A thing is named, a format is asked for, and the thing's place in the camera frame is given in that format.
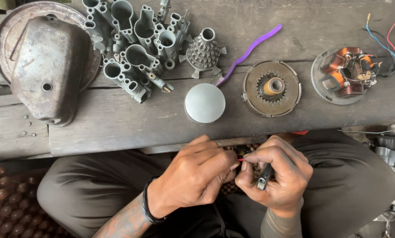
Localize grey engine casing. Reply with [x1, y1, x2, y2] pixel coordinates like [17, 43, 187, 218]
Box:
[371, 124, 395, 176]

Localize grey stepped gear cluster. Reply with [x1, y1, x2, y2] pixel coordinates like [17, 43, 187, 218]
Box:
[179, 27, 227, 80]

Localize black wrist bracelet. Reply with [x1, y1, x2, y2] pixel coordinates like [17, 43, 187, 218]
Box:
[142, 175, 167, 225]

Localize black handheld tool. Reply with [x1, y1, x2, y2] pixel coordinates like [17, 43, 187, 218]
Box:
[257, 163, 275, 191]

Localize pile of grey carburetor bodies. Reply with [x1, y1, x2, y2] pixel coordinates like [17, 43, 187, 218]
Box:
[82, 0, 191, 104]

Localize stator plate with copper coils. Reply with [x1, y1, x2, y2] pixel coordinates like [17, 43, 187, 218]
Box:
[310, 46, 383, 106]

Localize rusty metal engine cover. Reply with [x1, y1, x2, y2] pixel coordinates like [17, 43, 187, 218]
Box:
[11, 14, 93, 127]

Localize silver piston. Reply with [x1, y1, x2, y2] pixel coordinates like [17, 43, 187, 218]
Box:
[184, 83, 226, 126]

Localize round clutch assembly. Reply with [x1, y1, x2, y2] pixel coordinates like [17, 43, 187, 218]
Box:
[241, 60, 302, 118]

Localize brown wooden bead seat mat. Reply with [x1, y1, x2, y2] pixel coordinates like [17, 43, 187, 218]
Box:
[0, 143, 277, 238]

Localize person's left hand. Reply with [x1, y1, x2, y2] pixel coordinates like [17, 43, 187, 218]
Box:
[147, 134, 241, 219]

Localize person's right hand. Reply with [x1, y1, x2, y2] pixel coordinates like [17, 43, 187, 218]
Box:
[234, 134, 314, 219]

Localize blue and yellow stator wire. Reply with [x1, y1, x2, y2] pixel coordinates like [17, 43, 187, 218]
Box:
[365, 13, 395, 68]

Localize round rusty metal plate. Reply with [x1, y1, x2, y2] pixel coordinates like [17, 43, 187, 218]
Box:
[0, 1, 102, 92]

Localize purple toothbrush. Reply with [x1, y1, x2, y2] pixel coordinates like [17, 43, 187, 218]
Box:
[211, 24, 283, 88]

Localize person's grey trousers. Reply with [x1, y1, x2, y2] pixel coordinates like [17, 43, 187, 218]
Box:
[37, 130, 395, 238]

